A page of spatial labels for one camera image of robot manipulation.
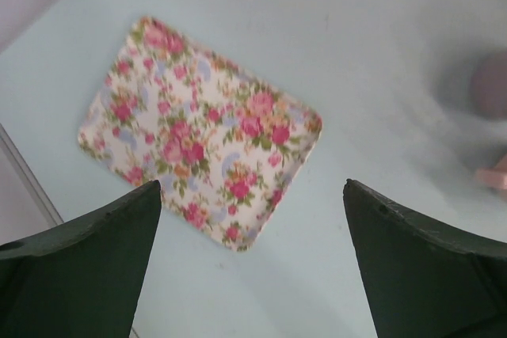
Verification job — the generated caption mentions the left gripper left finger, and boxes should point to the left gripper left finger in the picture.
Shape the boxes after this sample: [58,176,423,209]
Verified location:
[1,180,162,337]

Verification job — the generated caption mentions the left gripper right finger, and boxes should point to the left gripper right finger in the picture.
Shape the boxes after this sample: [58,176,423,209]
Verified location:
[343,180,506,337]

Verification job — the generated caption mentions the pink mug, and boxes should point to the pink mug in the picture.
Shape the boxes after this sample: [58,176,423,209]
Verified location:
[475,156,506,191]

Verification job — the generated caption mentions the purple mug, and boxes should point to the purple mug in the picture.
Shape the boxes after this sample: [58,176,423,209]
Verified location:
[469,50,506,120]

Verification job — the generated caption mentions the floral tray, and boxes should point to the floral tray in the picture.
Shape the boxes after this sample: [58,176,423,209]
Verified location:
[78,17,322,252]

